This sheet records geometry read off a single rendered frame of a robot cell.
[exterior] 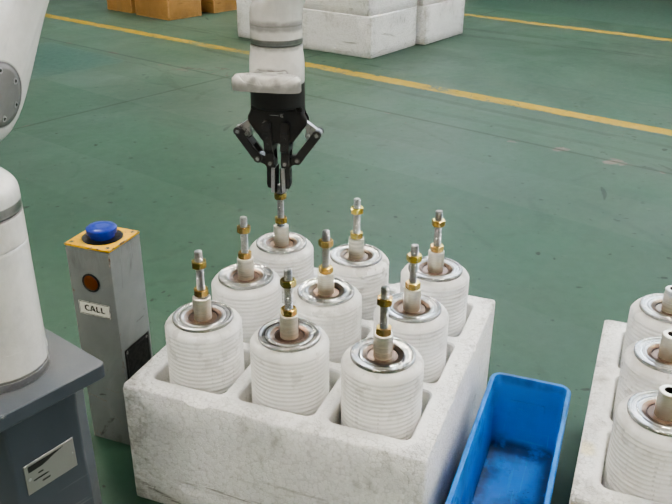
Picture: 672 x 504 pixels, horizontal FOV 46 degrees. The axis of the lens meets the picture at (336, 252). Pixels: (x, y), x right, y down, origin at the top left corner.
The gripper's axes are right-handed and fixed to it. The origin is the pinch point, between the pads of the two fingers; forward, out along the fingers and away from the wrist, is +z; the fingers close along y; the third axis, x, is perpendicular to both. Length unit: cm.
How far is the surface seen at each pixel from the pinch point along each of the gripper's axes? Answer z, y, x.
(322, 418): 17.5, -11.9, 31.4
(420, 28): 27, -3, -286
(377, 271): 11.0, -15.1, 5.3
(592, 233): 35, -57, -71
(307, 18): 20, 48, -265
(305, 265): 12.5, -4.2, 2.4
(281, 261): 11.1, -1.1, 4.5
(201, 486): 30.4, 3.7, 31.0
